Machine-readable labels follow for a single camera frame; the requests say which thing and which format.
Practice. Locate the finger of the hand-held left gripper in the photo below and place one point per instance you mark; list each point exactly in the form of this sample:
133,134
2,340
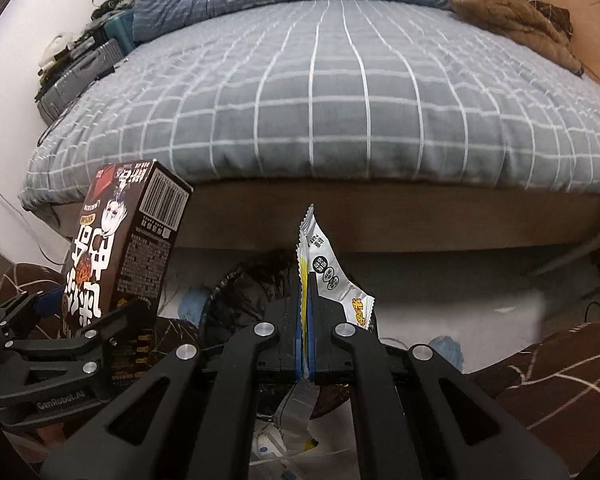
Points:
45,302
125,320

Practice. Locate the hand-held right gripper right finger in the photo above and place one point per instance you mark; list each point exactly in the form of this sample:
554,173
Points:
312,360

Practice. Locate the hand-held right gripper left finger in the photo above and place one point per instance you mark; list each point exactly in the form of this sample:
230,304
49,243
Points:
298,355

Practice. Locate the dark brown printed carton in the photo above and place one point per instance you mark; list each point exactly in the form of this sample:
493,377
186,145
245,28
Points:
145,240

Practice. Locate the black trash bag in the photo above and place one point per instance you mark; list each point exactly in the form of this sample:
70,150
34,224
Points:
245,290

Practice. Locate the white yellow snack wrapper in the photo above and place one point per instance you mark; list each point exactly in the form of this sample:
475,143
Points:
325,265

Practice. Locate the brown wooden bed base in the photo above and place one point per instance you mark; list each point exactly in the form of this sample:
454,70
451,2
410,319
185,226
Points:
430,220

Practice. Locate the grey suitcase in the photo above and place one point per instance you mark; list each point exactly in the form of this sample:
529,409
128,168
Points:
75,77

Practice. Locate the brown patterned pants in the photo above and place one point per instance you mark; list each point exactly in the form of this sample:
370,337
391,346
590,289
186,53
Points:
555,385

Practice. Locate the white rounded object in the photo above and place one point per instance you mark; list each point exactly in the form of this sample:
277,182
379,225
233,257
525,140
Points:
57,45

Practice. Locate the blue plastic stool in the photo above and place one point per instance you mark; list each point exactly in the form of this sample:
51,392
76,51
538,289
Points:
120,27

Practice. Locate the brown fleece garment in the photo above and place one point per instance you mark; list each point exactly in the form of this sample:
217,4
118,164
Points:
505,5

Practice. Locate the brown patterned garment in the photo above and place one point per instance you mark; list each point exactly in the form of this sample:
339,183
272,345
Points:
550,10

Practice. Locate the wooden headboard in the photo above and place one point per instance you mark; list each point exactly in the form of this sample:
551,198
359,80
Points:
595,35

